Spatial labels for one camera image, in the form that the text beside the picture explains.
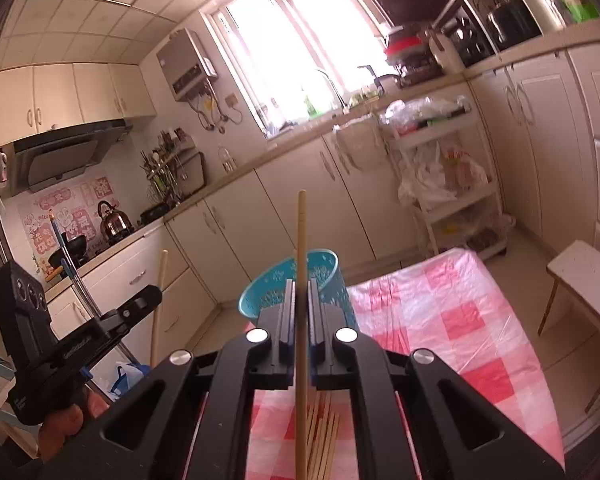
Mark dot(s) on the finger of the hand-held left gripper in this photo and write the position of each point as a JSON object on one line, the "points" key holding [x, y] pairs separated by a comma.
{"points": [[125, 315]]}

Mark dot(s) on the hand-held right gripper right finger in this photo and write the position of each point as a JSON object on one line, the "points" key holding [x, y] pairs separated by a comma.
{"points": [[313, 320]]}

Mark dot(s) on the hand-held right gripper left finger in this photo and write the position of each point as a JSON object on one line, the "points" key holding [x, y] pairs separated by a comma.
{"points": [[291, 320]]}

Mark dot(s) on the blue perforated plastic basket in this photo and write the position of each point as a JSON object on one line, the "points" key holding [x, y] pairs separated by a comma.
{"points": [[325, 270]]}

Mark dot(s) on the bundle of wooden chopsticks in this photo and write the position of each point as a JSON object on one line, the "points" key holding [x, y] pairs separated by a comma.
{"points": [[322, 435]]}

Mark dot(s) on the person's left hand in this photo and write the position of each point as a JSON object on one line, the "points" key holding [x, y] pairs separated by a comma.
{"points": [[62, 422]]}

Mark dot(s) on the blue shopping bag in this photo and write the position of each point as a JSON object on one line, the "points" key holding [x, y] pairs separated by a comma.
{"points": [[130, 377]]}

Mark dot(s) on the black wok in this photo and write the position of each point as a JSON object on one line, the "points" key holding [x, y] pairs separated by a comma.
{"points": [[70, 252]]}

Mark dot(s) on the steel kettle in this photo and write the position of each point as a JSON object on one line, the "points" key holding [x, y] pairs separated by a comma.
{"points": [[115, 222]]}

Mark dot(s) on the cream lower kitchen cabinets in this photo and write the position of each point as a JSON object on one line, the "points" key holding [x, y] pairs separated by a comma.
{"points": [[280, 210]]}

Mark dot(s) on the pink checked plastic tablecloth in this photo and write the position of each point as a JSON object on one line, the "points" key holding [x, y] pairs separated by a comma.
{"points": [[430, 310]]}

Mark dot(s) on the black range hood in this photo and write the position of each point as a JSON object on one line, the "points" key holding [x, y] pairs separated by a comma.
{"points": [[65, 155]]}

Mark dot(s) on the clear plastic bottle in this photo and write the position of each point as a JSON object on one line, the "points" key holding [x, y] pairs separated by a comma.
{"points": [[226, 160]]}

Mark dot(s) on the white plastic bag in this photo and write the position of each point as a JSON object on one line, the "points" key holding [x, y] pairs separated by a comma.
{"points": [[422, 175]]}

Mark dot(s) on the clear plastic bin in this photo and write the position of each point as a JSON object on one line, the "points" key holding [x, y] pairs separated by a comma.
{"points": [[357, 142]]}

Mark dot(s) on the white trolley rack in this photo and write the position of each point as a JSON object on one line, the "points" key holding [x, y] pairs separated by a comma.
{"points": [[475, 210]]}

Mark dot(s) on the green bottle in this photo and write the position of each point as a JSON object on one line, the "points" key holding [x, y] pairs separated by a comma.
{"points": [[310, 105]]}

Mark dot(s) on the red printed plastic bag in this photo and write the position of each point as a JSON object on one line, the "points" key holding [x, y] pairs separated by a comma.
{"points": [[465, 167]]}

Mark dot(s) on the steel faucet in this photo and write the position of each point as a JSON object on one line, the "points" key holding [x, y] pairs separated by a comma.
{"points": [[332, 87]]}

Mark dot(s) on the white water heater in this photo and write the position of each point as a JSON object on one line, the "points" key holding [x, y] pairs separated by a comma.
{"points": [[185, 62]]}

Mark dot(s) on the kitchen window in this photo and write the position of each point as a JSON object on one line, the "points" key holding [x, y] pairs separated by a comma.
{"points": [[300, 45]]}

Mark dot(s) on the white stool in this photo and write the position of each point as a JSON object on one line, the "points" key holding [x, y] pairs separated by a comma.
{"points": [[585, 270]]}

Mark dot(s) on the stack of red basins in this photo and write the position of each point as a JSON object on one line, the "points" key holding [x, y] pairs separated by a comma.
{"points": [[407, 45]]}

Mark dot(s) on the cream tall cabinets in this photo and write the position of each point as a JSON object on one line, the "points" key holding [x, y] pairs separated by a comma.
{"points": [[555, 135]]}

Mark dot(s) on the black metal shelf rack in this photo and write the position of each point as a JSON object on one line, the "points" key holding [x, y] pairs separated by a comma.
{"points": [[470, 10]]}

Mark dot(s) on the pink wall sticker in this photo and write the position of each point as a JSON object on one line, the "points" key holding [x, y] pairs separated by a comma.
{"points": [[40, 220]]}

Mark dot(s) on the wall utensil rack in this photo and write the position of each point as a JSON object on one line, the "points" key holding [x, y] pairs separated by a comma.
{"points": [[167, 170]]}

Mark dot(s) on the cream upper wall cabinets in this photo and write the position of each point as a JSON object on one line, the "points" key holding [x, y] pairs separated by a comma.
{"points": [[70, 95]]}

